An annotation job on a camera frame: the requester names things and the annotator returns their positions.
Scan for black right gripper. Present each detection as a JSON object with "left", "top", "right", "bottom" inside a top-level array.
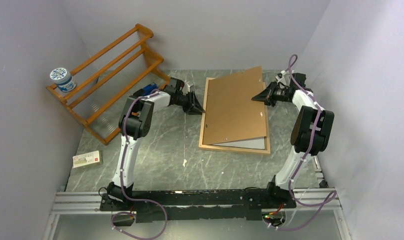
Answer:
[{"left": 251, "top": 80, "right": 289, "bottom": 108}]

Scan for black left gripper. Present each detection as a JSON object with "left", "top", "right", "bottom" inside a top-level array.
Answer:
[{"left": 176, "top": 91, "right": 205, "bottom": 117}]

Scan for brown backing board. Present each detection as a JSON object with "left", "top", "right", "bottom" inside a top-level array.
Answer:
[{"left": 202, "top": 66, "right": 267, "bottom": 145}]

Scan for white photo paper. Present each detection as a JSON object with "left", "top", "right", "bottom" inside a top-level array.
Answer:
[{"left": 214, "top": 137, "right": 266, "bottom": 150}]

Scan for light wooden picture frame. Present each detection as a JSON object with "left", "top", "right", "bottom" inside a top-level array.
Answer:
[{"left": 198, "top": 77, "right": 271, "bottom": 156}]

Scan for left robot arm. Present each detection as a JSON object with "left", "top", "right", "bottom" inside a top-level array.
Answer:
[{"left": 106, "top": 77, "right": 205, "bottom": 210}]

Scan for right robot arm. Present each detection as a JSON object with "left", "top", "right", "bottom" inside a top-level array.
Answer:
[{"left": 251, "top": 70, "right": 335, "bottom": 208}]

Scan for blue stapler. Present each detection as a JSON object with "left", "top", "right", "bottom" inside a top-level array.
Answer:
[{"left": 141, "top": 82, "right": 158, "bottom": 96}]

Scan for orange wooden rack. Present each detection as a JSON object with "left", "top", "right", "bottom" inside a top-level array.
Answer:
[{"left": 46, "top": 23, "right": 170, "bottom": 145}]

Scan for black base bar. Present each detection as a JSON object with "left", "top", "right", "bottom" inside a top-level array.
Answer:
[{"left": 99, "top": 187, "right": 297, "bottom": 223}]

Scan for small white red box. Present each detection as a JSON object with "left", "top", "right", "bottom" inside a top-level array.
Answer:
[{"left": 72, "top": 150, "right": 102, "bottom": 169}]

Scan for blue white jar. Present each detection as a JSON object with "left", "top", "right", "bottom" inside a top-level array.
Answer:
[{"left": 49, "top": 67, "right": 77, "bottom": 93}]

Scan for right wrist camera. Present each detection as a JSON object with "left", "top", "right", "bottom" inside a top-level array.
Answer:
[{"left": 276, "top": 70, "right": 289, "bottom": 85}]

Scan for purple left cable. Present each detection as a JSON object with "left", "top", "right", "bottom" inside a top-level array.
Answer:
[{"left": 110, "top": 88, "right": 169, "bottom": 240}]

